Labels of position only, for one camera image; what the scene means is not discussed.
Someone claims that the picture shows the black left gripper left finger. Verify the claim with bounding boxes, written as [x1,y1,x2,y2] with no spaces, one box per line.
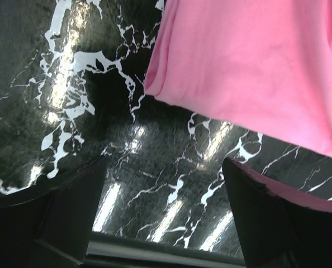
[0,157,106,267]

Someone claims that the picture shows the pink t-shirt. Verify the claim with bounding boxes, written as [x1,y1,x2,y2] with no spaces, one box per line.
[144,1,332,157]

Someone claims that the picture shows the black marble pattern mat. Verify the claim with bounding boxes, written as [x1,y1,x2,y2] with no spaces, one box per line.
[0,1,332,260]

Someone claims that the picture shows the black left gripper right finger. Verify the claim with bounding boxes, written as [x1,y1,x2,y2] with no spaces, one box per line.
[222,158,332,267]

